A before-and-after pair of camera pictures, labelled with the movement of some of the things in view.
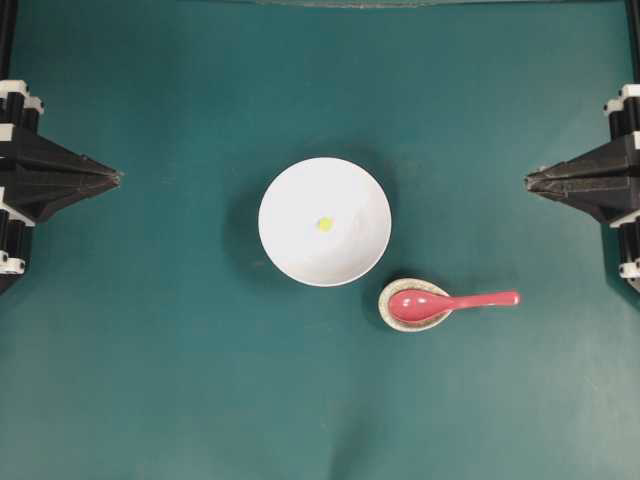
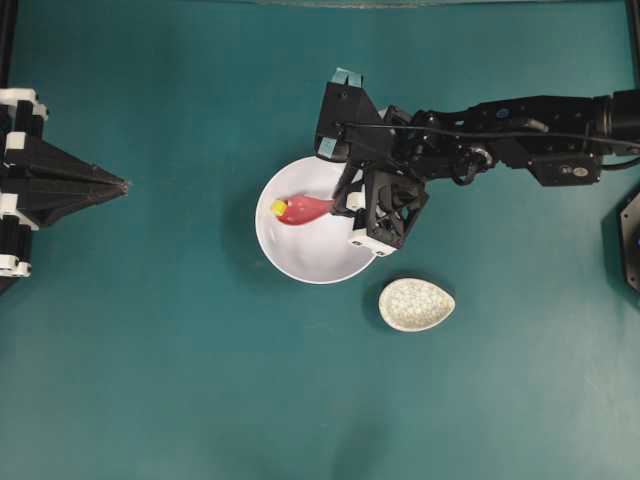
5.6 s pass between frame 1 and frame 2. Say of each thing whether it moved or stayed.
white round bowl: stayed
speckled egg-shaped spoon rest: stayed
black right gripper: moved
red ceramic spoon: moved
